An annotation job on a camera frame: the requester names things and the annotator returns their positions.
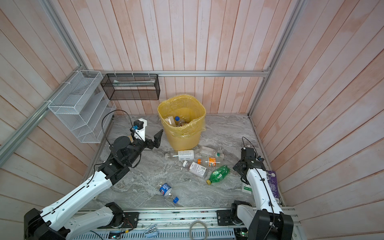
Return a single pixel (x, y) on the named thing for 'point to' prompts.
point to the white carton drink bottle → (170, 120)
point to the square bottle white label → (196, 168)
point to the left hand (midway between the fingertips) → (154, 129)
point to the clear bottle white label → (182, 155)
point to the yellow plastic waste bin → (183, 117)
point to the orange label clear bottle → (211, 161)
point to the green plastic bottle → (218, 175)
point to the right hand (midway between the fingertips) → (245, 172)
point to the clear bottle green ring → (210, 152)
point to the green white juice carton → (246, 188)
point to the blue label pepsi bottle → (166, 189)
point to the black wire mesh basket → (131, 86)
